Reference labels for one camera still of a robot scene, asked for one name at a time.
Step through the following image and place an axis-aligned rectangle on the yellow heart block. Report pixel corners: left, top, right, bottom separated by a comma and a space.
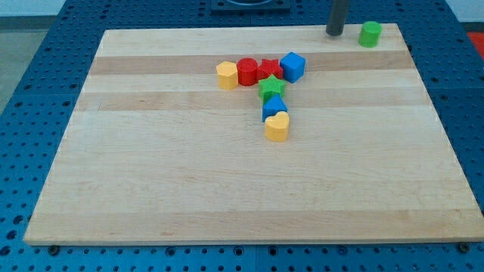
265, 111, 290, 142

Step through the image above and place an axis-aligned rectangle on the blue triangle block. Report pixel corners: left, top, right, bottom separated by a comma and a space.
262, 94, 287, 122

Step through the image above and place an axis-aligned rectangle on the green star block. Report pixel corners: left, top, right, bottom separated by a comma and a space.
258, 75, 287, 104

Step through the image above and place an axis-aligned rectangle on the yellow pentagon block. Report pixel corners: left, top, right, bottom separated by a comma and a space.
216, 61, 238, 90

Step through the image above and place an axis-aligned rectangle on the red cylinder block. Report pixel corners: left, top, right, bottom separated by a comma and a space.
236, 57, 258, 86

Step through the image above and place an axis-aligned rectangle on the red star block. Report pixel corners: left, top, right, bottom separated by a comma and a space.
256, 59, 284, 80

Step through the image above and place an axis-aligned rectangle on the blue cube block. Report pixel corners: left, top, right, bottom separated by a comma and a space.
280, 52, 306, 83

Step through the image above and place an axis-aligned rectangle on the wooden board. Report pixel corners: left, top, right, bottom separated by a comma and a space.
24, 23, 483, 246

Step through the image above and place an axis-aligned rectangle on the green cylinder block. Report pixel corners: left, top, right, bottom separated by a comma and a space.
358, 21, 383, 48

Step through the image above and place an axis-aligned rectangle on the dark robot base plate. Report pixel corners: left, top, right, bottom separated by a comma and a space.
209, 0, 291, 14

